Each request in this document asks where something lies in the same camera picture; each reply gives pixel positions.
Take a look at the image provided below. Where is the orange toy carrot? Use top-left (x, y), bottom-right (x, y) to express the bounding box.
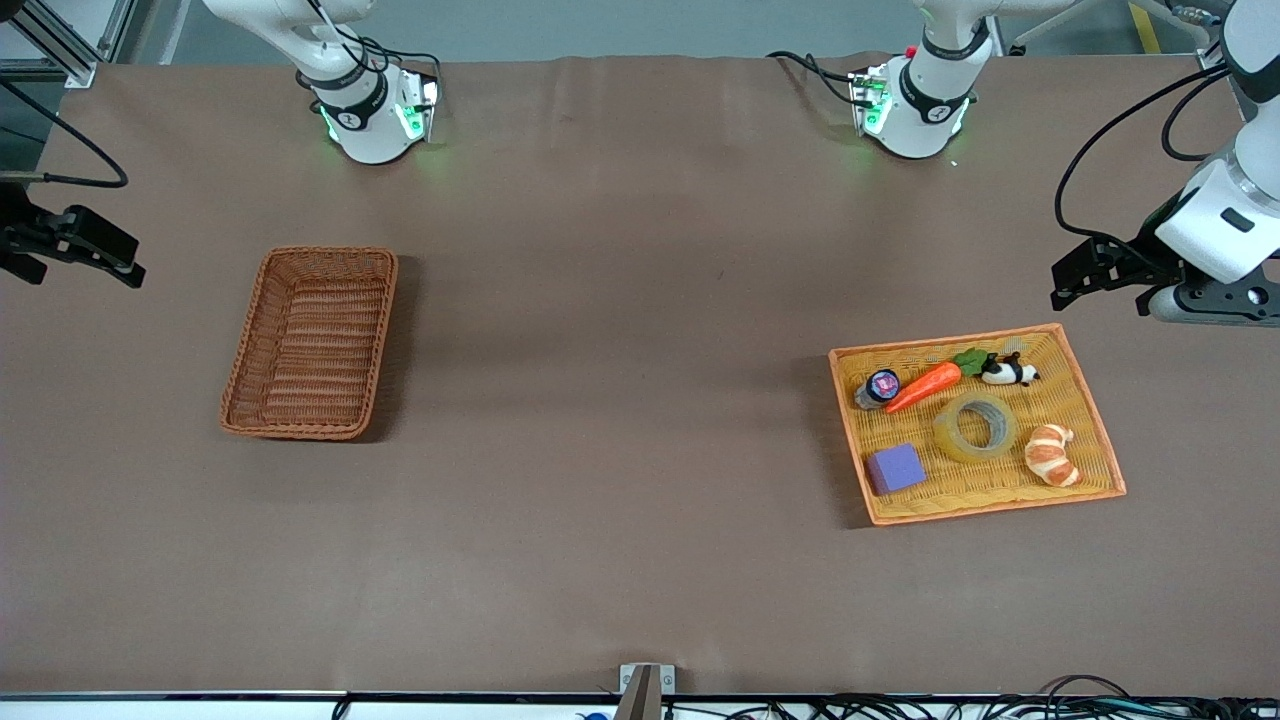
top-left (884, 347), bottom-right (993, 415)

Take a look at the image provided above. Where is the toy croissant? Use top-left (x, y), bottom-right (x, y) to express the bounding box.
top-left (1024, 424), bottom-right (1082, 488)

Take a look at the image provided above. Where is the brown table cover sheet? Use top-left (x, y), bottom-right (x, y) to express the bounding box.
top-left (0, 52), bottom-right (1280, 698)

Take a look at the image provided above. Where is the metal base connector plate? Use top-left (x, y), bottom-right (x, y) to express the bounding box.
top-left (849, 64), bottom-right (893, 138)
top-left (398, 72), bottom-right (442, 144)

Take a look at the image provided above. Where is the purple foam block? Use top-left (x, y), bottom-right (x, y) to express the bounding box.
top-left (865, 443), bottom-right (928, 497)

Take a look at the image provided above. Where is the clear yellowish tape roll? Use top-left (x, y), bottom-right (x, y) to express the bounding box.
top-left (932, 392), bottom-right (1020, 464)

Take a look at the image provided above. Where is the black arm base cable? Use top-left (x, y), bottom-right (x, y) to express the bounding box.
top-left (305, 0), bottom-right (443, 87)
top-left (767, 50), bottom-right (863, 107)

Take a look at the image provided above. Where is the long black left arm cable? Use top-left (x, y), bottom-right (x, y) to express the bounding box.
top-left (1054, 64), bottom-right (1233, 247)

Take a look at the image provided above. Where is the brown wicker basket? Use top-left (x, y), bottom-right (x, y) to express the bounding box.
top-left (219, 246), bottom-right (399, 442)

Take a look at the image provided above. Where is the orange yellow wicker basket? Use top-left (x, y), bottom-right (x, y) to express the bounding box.
top-left (828, 322), bottom-right (1128, 527)

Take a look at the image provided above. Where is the black right arm base cable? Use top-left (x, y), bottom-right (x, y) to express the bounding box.
top-left (305, 0), bottom-right (443, 87)

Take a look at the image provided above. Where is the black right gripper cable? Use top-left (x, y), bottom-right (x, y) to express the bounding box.
top-left (0, 78), bottom-right (130, 190)

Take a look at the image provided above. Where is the short black looped arm cable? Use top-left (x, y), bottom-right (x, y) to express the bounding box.
top-left (1161, 74), bottom-right (1233, 163)

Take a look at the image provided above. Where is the small jar with printed lid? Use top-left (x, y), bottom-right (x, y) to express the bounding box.
top-left (854, 369), bottom-right (902, 411)

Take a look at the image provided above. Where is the metal bracket with wooden post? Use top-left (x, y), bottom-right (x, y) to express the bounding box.
top-left (613, 662), bottom-right (676, 720)

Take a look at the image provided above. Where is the black left arm base cable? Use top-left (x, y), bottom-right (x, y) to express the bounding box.
top-left (767, 50), bottom-right (863, 107)

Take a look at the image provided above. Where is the black white panda figurine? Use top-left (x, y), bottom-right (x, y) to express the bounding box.
top-left (980, 351), bottom-right (1041, 388)

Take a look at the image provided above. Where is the black cable bundle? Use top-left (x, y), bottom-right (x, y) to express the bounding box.
top-left (660, 690), bottom-right (1280, 720)

